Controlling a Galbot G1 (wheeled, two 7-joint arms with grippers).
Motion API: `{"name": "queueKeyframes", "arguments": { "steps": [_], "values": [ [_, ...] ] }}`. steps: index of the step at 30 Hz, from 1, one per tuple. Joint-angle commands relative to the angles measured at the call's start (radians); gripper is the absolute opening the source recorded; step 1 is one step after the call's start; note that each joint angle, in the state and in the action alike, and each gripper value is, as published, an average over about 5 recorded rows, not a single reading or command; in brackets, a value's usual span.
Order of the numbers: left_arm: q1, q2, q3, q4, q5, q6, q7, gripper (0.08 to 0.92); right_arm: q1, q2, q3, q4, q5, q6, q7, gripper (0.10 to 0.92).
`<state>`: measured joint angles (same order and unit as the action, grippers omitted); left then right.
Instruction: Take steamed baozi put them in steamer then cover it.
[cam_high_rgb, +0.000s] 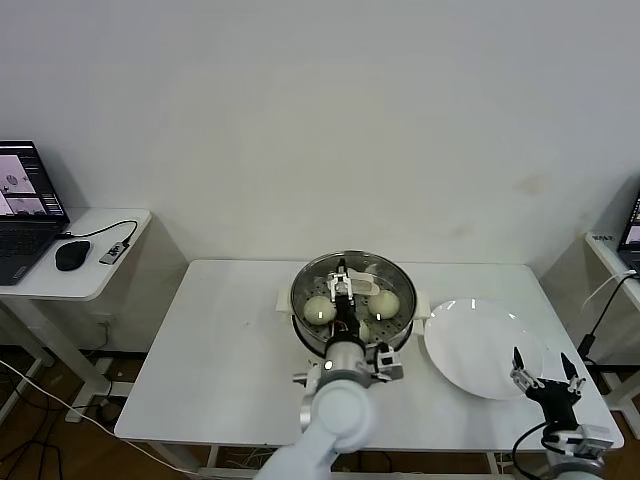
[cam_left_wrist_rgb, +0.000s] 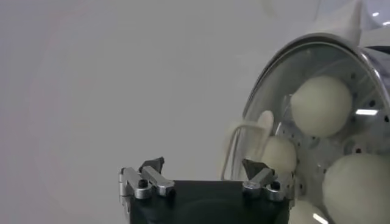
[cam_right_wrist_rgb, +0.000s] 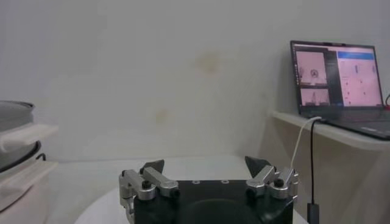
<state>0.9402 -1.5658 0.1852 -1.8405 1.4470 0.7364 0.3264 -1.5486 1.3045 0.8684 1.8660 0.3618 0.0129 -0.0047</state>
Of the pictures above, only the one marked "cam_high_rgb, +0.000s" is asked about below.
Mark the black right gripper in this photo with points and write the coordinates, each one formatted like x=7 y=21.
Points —
x=557 y=400

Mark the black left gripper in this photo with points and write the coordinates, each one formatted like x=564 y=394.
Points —
x=345 y=312

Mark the white steamed baozi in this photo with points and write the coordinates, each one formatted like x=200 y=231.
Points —
x=383 y=305
x=320 y=310
x=364 y=331

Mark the glass pot lid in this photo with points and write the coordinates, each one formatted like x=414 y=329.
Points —
x=390 y=280

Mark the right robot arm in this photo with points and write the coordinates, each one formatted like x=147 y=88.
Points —
x=575 y=465

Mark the steel steamer basket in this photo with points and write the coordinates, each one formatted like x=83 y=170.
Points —
x=310 y=285

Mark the black power adapter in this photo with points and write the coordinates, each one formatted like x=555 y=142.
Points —
x=587 y=345

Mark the white round plate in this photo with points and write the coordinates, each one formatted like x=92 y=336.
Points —
x=470 y=350

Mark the dark laptop with lit screen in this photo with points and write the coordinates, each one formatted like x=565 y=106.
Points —
x=631 y=230

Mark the grey usb hub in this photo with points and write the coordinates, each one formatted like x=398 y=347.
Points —
x=112 y=253

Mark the white side table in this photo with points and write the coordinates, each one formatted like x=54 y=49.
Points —
x=100 y=280

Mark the black computer mouse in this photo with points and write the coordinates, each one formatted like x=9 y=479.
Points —
x=73 y=255

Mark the black open laptop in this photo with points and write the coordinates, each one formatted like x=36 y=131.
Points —
x=20 y=240

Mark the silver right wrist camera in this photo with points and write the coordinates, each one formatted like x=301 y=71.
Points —
x=590 y=440

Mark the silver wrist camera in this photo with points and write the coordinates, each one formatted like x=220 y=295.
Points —
x=390 y=367
x=590 y=440

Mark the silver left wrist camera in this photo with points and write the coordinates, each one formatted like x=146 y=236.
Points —
x=390 y=367

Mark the white main table frame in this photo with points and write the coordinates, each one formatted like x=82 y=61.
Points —
x=492 y=462

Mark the white wall socket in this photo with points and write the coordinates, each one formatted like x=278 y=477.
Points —
x=103 y=319

